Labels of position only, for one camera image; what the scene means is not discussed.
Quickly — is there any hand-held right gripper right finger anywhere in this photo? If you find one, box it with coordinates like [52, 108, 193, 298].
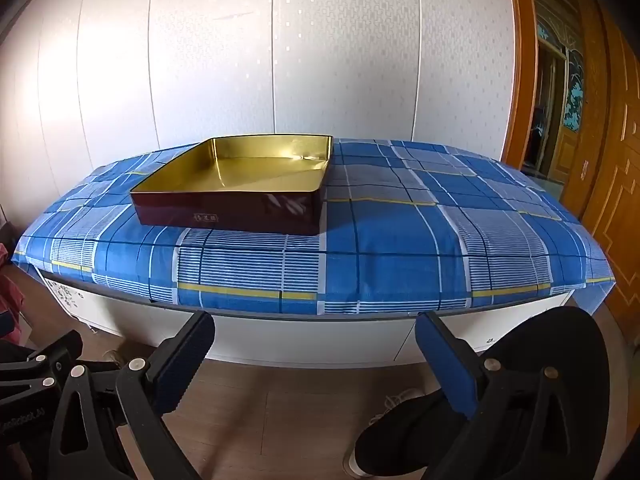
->
[415, 311, 596, 480]

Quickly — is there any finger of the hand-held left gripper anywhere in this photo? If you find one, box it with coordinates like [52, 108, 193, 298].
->
[0, 330, 83, 401]

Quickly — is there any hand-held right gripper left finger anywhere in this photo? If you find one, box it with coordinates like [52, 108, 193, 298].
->
[48, 310, 217, 480]

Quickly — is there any gold tin box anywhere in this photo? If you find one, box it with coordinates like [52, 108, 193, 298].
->
[130, 134, 334, 237]

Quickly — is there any person's black trouser leg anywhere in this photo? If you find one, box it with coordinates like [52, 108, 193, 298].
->
[355, 305, 623, 480]

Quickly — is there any white cabinet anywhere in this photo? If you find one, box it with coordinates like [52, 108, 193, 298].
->
[37, 270, 586, 371]

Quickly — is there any blue plaid tablecloth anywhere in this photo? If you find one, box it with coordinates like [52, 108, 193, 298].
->
[11, 139, 617, 317]

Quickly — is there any black shoe and trouser leg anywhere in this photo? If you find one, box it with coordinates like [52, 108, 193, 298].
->
[345, 387, 426, 478]

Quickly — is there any wooden door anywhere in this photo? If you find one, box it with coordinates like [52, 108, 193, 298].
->
[502, 0, 640, 346]

